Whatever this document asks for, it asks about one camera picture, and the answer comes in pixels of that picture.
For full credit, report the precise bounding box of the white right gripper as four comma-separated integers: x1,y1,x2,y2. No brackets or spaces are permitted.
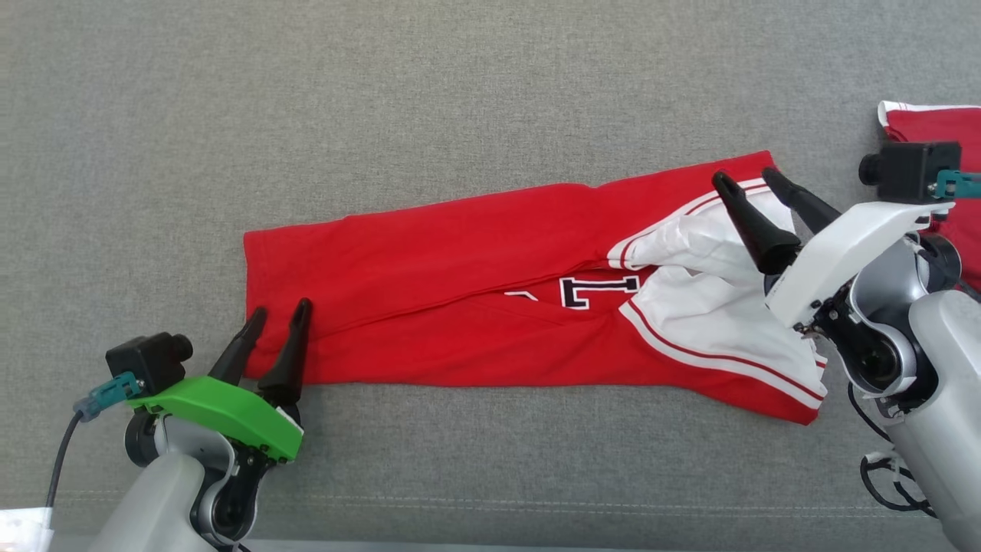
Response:
711,167,956,332

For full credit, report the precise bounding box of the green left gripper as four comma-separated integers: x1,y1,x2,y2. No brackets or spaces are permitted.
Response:
126,297,314,463

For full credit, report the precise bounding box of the red shorts white stripe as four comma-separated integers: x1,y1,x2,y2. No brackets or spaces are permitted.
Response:
877,100,981,289

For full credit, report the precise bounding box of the red basketball jersey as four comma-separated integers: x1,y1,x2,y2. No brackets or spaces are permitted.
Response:
243,149,831,427

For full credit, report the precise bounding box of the grey fabric sofa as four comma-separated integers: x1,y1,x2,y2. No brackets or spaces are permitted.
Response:
0,0,981,547

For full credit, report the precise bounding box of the left cable teal connector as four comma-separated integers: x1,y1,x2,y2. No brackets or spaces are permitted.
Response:
46,371,145,511

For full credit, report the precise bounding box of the white tape tag on cable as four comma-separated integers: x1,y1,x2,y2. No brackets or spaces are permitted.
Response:
0,505,57,552

